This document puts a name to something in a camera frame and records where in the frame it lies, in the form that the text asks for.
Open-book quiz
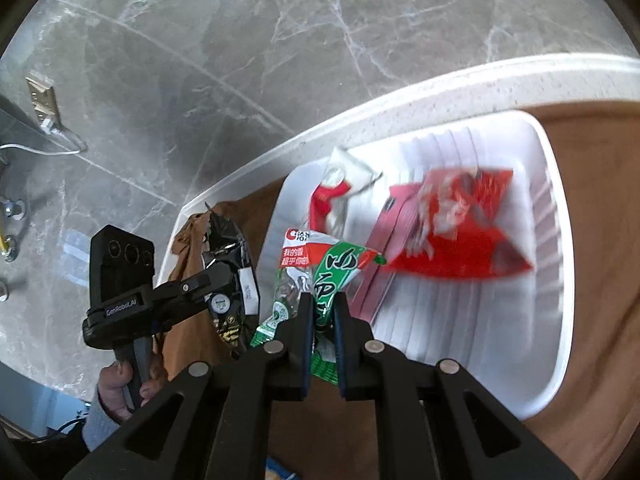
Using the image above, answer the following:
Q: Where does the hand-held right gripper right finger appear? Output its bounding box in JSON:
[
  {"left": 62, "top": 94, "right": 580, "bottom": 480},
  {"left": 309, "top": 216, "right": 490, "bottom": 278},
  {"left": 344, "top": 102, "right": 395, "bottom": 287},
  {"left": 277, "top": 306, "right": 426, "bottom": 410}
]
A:
[{"left": 332, "top": 290, "right": 581, "bottom": 480}]

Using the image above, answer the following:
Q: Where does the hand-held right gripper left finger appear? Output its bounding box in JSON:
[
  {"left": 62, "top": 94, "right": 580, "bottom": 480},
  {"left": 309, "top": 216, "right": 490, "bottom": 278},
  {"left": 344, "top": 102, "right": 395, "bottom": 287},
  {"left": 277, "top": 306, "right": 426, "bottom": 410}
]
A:
[{"left": 62, "top": 290, "right": 316, "bottom": 480}]

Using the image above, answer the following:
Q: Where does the green snack packet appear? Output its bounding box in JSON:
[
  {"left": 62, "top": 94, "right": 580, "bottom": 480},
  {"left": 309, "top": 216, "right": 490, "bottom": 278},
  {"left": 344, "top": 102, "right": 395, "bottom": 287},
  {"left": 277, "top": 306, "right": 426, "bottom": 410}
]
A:
[{"left": 250, "top": 227, "right": 388, "bottom": 386}]

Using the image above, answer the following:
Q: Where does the brown cloth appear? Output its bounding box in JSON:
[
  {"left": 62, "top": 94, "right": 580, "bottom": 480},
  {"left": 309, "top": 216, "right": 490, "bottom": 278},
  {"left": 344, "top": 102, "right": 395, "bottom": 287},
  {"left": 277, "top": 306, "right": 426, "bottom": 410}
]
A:
[{"left": 152, "top": 100, "right": 640, "bottom": 480}]

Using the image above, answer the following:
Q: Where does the red crinkly snack packet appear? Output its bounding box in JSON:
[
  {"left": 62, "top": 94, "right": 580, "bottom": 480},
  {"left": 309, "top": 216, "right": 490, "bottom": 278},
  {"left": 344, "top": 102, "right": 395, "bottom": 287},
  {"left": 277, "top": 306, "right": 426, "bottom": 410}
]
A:
[{"left": 382, "top": 167, "right": 536, "bottom": 278}]

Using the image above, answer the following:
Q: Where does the black snack packet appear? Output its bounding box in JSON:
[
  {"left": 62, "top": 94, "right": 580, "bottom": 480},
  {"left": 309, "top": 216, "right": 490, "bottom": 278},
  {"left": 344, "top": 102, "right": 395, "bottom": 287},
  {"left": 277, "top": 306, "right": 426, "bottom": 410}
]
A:
[{"left": 200, "top": 205, "right": 261, "bottom": 356}]

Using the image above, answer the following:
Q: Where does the person's left hand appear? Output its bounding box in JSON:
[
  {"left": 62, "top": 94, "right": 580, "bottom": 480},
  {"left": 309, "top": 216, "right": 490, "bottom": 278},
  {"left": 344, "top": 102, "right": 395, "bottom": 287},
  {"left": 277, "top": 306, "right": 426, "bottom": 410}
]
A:
[{"left": 96, "top": 360, "right": 168, "bottom": 423}]

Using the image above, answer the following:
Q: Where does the white and red snack packet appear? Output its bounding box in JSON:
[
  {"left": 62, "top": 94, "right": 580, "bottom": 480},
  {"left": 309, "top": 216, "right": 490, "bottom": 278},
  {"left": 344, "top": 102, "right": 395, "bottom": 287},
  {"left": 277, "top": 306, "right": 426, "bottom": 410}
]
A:
[{"left": 307, "top": 146, "right": 383, "bottom": 233}]

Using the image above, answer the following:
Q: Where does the wall socket panel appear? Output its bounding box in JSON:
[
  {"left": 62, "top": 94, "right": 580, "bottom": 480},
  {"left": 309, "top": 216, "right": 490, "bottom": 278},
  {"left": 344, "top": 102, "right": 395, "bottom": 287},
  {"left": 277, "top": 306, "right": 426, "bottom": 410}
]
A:
[{"left": 25, "top": 72, "right": 63, "bottom": 133}]

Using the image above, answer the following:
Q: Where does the person's left forearm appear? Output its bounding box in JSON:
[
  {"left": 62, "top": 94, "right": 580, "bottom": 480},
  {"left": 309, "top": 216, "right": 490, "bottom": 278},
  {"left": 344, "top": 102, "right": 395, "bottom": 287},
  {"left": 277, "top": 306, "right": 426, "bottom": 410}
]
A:
[{"left": 80, "top": 387, "right": 123, "bottom": 453}]

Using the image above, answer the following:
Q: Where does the white plastic tray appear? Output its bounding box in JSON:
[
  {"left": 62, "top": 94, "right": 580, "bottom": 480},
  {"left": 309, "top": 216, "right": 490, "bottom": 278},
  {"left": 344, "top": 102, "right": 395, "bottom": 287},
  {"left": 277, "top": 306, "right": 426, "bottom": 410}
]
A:
[{"left": 257, "top": 109, "right": 573, "bottom": 421}]

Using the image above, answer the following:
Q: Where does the dark blue cake packet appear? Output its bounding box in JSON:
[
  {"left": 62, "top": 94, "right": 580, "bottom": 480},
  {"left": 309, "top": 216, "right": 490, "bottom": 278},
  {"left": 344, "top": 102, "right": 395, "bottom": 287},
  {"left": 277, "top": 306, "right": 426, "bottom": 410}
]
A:
[{"left": 264, "top": 455, "right": 301, "bottom": 480}]

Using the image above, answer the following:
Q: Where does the white plug and cable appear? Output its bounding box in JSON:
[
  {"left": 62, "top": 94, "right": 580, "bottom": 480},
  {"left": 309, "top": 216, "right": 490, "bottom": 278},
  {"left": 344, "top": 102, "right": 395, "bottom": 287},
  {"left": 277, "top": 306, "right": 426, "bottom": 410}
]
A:
[{"left": 0, "top": 120, "right": 88, "bottom": 157}]

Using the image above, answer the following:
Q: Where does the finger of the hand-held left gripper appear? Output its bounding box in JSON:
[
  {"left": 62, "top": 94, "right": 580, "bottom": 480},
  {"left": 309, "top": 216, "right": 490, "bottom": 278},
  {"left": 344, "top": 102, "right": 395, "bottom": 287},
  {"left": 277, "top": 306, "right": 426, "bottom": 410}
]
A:
[{"left": 150, "top": 262, "right": 238, "bottom": 333}]

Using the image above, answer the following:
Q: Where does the pink snack packet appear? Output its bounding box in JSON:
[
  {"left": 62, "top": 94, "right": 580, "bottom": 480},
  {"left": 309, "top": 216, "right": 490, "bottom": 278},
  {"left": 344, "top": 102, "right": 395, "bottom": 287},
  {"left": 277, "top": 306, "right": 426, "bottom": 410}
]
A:
[{"left": 345, "top": 182, "right": 436, "bottom": 326}]

